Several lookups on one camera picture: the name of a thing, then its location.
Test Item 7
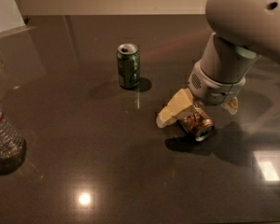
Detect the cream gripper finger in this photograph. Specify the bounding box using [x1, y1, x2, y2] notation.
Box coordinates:
[222, 97, 238, 115]
[156, 88, 195, 128]

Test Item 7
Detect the orange soda can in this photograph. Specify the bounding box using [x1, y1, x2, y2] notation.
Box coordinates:
[178, 107, 215, 142]

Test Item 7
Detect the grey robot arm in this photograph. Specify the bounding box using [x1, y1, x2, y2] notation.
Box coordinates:
[156, 0, 280, 128]

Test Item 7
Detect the green soda can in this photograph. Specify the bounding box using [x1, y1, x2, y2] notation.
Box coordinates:
[117, 43, 140, 89]

